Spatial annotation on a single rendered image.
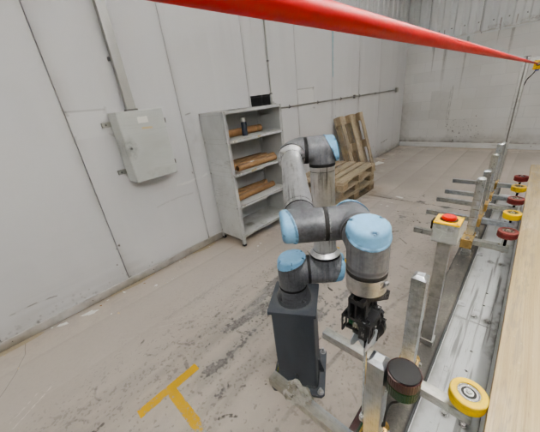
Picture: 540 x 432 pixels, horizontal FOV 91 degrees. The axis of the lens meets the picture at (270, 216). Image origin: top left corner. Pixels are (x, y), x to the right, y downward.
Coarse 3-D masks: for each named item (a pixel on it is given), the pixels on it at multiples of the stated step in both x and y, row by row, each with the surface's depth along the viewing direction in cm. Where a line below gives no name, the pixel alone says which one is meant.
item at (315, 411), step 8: (272, 376) 79; (280, 376) 79; (272, 384) 79; (280, 384) 77; (280, 392) 77; (312, 400) 72; (304, 408) 70; (312, 408) 70; (320, 408) 70; (312, 416) 69; (320, 416) 68; (328, 416) 68; (320, 424) 68; (328, 424) 66; (336, 424) 66
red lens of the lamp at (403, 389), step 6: (390, 360) 52; (408, 360) 52; (390, 378) 49; (390, 384) 50; (396, 384) 48; (402, 384) 48; (420, 384) 47; (396, 390) 49; (402, 390) 48; (408, 390) 47; (414, 390) 47
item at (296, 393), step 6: (288, 384) 76; (294, 384) 74; (300, 384) 75; (288, 390) 74; (294, 390) 74; (300, 390) 74; (306, 390) 73; (288, 396) 72; (294, 396) 72; (300, 396) 71; (306, 396) 71; (312, 396) 72; (294, 402) 71; (300, 402) 71; (306, 402) 71
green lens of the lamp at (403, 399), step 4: (388, 384) 50; (388, 388) 51; (392, 388) 49; (388, 392) 51; (392, 392) 50; (396, 392) 49; (392, 396) 50; (396, 396) 49; (400, 396) 48; (404, 396) 48; (408, 396) 48; (412, 396) 48; (416, 396) 48; (400, 400) 49; (404, 400) 49; (408, 400) 48; (412, 400) 48; (416, 400) 49; (408, 404) 49
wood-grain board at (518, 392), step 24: (528, 192) 168; (528, 216) 141; (528, 240) 121; (528, 264) 106; (528, 288) 95; (504, 312) 89; (528, 312) 85; (504, 336) 79; (528, 336) 78; (504, 360) 72; (528, 360) 71; (504, 384) 66; (528, 384) 66; (504, 408) 62; (528, 408) 61
